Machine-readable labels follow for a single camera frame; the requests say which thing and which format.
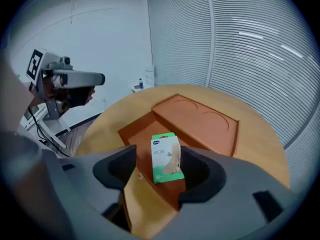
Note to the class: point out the small blue-capped bottle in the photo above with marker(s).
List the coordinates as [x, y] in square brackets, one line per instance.
[141, 84]

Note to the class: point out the orange plastic tray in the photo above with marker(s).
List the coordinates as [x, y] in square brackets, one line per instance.
[200, 119]

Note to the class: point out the glass partition with blinds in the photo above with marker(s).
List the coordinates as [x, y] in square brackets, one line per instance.
[237, 59]

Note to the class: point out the white rack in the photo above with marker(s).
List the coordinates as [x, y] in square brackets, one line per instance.
[150, 75]

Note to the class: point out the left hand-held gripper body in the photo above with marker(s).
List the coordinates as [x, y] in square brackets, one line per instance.
[45, 64]

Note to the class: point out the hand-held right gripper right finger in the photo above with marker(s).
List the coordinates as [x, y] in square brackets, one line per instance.
[225, 201]

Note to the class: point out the green and white box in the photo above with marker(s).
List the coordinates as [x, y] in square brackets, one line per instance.
[165, 159]

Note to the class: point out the low white shelf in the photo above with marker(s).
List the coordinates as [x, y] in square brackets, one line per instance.
[141, 88]

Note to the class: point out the round wooden table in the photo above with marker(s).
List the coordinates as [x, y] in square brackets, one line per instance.
[255, 146]

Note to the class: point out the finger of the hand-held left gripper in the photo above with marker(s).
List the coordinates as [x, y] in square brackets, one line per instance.
[82, 78]

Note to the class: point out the person's left hand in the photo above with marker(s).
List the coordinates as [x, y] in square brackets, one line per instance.
[80, 96]

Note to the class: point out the person's left forearm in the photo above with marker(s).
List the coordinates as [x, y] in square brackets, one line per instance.
[35, 96]

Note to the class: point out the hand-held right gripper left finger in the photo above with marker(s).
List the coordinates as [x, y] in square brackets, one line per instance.
[82, 184]

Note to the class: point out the person's grey shirt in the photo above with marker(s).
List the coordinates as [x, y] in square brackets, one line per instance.
[12, 96]

